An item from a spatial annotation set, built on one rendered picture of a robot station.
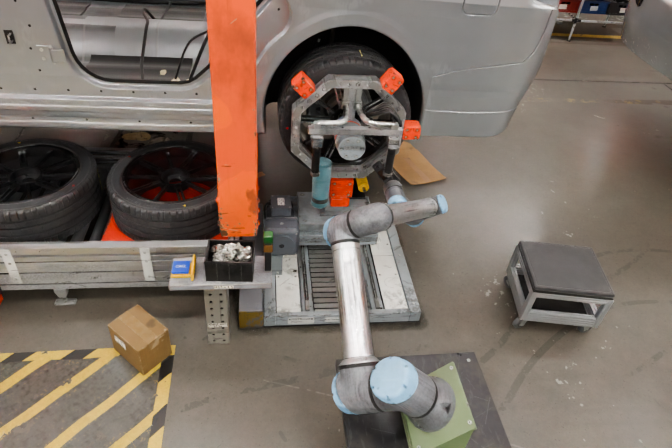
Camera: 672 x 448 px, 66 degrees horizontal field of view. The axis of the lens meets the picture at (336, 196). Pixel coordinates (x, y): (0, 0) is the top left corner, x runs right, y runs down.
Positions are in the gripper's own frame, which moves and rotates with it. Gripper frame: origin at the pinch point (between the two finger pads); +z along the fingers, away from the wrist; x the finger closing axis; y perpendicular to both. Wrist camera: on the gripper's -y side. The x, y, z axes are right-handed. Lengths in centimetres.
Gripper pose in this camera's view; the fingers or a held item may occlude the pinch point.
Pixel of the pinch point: (382, 161)
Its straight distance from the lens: 271.8
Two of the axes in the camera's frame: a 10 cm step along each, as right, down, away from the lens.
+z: -1.1, -6.1, 7.8
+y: 6.4, 5.6, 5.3
